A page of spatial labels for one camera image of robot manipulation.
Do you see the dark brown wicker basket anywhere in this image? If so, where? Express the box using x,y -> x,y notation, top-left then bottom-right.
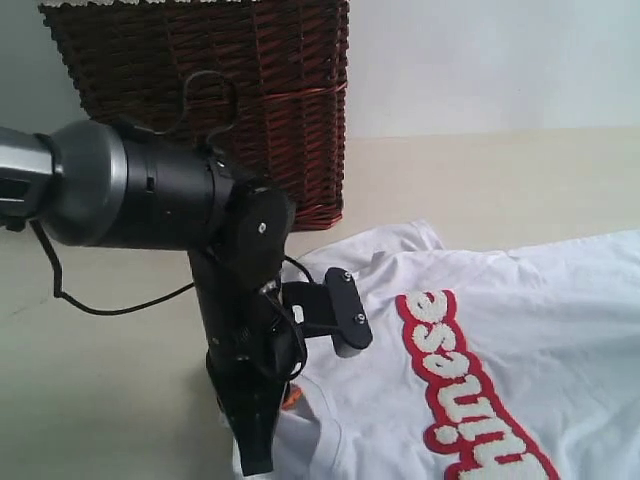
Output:
37,1 -> 350,231

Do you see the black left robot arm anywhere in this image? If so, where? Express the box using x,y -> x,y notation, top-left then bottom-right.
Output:
1,121 -> 307,476

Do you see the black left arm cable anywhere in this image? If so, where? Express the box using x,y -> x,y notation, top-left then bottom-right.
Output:
29,72 -> 314,384

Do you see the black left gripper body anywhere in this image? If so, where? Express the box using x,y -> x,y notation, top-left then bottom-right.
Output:
204,282 -> 333,476

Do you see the white t-shirt with red print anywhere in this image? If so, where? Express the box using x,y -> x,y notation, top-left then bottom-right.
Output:
272,221 -> 639,479

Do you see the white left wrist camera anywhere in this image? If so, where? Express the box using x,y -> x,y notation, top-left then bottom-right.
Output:
324,267 -> 373,358

